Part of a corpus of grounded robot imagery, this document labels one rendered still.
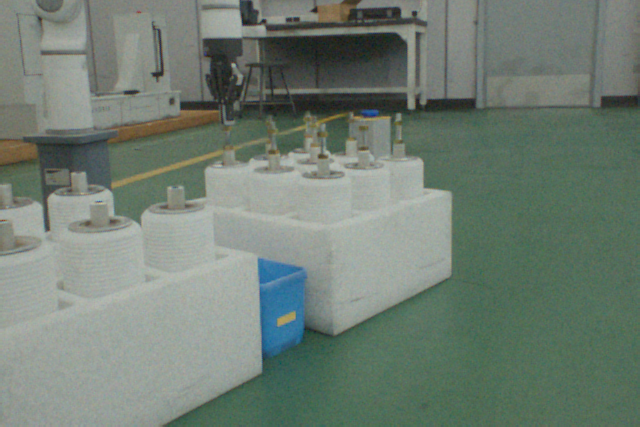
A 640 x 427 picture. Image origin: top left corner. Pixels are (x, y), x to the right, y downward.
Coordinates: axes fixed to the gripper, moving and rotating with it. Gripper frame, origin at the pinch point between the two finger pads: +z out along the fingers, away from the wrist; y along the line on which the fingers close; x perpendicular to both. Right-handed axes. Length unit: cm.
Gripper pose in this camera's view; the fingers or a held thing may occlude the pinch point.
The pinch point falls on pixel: (226, 114)
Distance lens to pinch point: 133.5
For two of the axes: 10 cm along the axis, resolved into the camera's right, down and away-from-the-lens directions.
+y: 5.8, 1.4, -8.0
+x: 8.2, -1.3, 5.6
